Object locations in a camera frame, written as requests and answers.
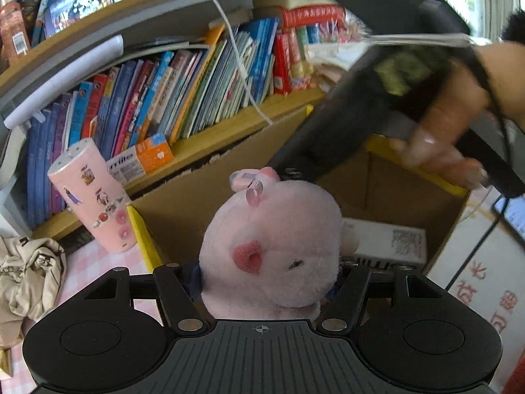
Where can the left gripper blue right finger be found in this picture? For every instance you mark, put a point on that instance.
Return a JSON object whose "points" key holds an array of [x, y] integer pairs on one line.
{"points": [[344, 312]]}

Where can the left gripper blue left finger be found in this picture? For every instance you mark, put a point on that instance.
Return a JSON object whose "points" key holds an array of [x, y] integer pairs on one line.
{"points": [[177, 290]]}

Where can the orange blue toothpaste box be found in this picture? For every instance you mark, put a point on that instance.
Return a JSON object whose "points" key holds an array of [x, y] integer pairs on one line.
{"points": [[381, 245]]}

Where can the pink plush pig toy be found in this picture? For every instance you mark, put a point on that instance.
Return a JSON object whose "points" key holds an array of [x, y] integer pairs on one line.
{"points": [[272, 251]]}

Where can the person's right hand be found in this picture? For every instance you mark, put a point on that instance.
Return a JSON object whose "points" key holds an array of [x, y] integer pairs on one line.
{"points": [[460, 101]]}

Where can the yellow cardboard box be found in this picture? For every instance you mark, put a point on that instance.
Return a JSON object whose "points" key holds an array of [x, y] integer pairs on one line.
{"points": [[399, 214]]}

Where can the pink checkered desk mat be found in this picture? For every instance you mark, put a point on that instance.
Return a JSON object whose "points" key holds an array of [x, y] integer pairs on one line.
{"points": [[492, 285]]}

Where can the beige crumpled cloth bag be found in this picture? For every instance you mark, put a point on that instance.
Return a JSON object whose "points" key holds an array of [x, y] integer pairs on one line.
{"points": [[32, 272]]}

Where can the orange white small box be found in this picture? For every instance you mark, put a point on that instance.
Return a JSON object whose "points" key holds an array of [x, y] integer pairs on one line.
{"points": [[143, 158]]}

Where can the black smartphone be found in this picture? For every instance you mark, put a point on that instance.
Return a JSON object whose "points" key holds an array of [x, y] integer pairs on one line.
{"points": [[510, 213]]}

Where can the pink cylindrical canister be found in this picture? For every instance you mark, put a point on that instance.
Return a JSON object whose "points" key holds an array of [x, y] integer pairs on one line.
{"points": [[81, 176]]}

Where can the row of colourful books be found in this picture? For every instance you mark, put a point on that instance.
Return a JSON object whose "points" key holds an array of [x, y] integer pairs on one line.
{"points": [[181, 89]]}

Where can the white wooden bookshelf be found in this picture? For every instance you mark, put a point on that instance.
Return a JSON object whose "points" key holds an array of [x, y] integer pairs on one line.
{"points": [[141, 23]]}

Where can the white desk lamp bar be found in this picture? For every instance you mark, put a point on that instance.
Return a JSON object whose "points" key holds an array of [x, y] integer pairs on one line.
{"points": [[64, 79]]}

